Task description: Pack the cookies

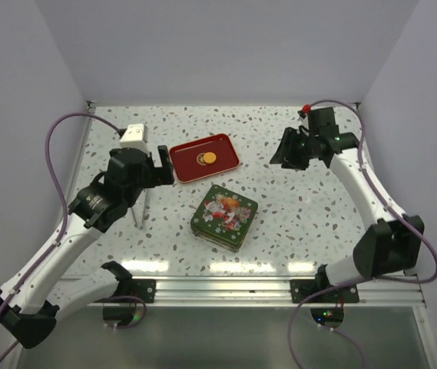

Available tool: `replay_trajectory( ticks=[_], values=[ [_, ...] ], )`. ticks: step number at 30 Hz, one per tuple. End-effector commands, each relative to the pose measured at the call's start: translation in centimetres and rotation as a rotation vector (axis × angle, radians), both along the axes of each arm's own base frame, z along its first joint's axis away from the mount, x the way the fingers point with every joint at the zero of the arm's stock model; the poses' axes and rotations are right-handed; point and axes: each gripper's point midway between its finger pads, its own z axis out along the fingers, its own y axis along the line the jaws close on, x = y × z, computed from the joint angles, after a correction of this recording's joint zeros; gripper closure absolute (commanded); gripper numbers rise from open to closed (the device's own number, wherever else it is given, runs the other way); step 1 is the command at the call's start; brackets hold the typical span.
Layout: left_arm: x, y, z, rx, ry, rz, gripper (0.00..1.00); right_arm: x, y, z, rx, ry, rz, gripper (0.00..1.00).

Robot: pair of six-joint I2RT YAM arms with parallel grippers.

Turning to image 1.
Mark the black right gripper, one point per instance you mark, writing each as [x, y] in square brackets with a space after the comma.
[286, 151]

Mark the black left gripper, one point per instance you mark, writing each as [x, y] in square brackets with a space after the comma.
[160, 175]

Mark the metal tongs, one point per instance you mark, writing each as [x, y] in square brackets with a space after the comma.
[138, 210]

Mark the gold tin lid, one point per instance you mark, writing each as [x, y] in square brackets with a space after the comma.
[223, 207]

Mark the green square cookie tin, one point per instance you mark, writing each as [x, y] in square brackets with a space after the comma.
[230, 240]

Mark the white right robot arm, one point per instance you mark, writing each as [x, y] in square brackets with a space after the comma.
[391, 241]

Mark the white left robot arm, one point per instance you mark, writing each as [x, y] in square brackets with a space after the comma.
[27, 310]

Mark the red tray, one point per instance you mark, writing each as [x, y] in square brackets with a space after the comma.
[188, 158]

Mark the orange round cookie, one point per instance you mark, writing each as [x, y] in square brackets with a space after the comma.
[209, 158]

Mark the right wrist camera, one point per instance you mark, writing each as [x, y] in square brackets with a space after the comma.
[319, 122]

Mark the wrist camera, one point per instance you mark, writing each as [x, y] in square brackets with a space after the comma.
[319, 122]
[135, 136]

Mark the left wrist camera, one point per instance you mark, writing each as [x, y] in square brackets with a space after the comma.
[135, 136]

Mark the black left base bracket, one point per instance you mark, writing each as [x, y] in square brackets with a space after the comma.
[130, 289]

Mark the black base bracket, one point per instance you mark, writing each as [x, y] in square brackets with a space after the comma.
[130, 289]
[301, 289]

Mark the black right base bracket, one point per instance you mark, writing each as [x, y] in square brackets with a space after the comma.
[301, 289]

